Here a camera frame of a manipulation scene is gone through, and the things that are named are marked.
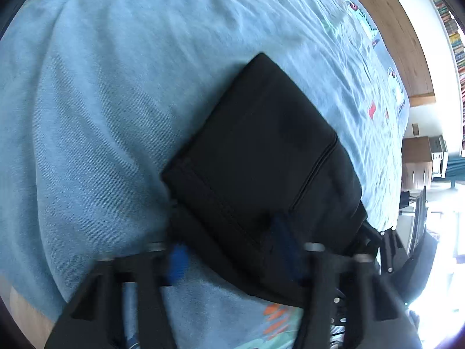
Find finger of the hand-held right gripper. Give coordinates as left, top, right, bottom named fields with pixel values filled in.
left=359, top=225, right=405, bottom=274

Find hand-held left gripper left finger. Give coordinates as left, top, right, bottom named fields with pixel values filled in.
left=44, top=243, right=190, bottom=349

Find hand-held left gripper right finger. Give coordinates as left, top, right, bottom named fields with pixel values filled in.
left=271, top=216, right=422, bottom=349

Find black pants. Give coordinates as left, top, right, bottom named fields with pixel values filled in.
left=161, top=53, right=368, bottom=308

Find black chair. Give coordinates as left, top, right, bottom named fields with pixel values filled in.
left=398, top=185, right=442, bottom=302

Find wooden dresser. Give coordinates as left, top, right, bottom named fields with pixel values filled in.
left=401, top=136, right=434, bottom=191

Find white printer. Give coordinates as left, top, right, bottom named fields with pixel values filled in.
left=429, top=134, right=449, bottom=179

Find blue printed duvet cover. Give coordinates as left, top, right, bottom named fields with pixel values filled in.
left=0, top=0, right=411, bottom=349

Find blue dinosaur print pillow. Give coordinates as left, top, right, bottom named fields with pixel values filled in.
left=327, top=0, right=386, bottom=55
left=378, top=51, right=411, bottom=124

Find bookshelf with books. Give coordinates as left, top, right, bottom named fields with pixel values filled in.
left=418, top=0, right=465, bottom=153

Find wooden headboard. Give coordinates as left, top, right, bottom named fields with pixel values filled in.
left=332, top=0, right=436, bottom=108

